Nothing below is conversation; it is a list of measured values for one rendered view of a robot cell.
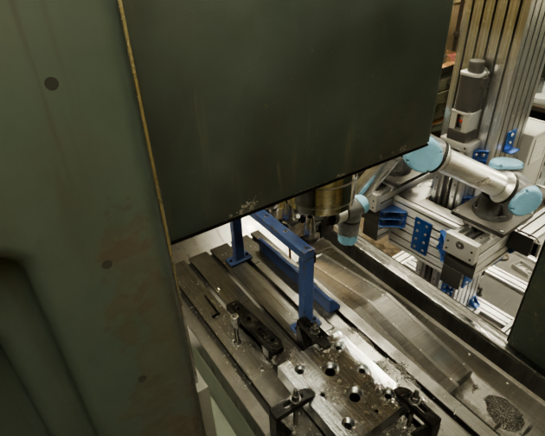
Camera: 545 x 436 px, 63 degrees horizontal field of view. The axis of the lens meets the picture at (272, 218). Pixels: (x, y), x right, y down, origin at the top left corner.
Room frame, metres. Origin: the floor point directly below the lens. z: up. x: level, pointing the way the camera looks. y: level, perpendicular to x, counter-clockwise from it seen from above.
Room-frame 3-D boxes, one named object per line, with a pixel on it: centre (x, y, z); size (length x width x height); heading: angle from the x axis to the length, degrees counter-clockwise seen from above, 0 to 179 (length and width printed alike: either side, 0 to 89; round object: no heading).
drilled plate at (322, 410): (0.76, -0.17, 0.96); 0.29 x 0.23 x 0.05; 33
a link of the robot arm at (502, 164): (1.48, -0.88, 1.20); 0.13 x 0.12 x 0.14; 178
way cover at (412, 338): (1.26, -0.34, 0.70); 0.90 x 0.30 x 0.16; 33
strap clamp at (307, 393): (0.69, -0.04, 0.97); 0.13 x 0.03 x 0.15; 123
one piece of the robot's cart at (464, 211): (1.49, -0.90, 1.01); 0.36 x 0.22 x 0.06; 126
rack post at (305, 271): (1.04, -0.10, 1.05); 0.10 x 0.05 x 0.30; 123
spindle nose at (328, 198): (0.88, -0.11, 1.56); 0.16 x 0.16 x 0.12
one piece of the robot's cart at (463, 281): (1.51, -0.89, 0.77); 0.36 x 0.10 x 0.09; 126
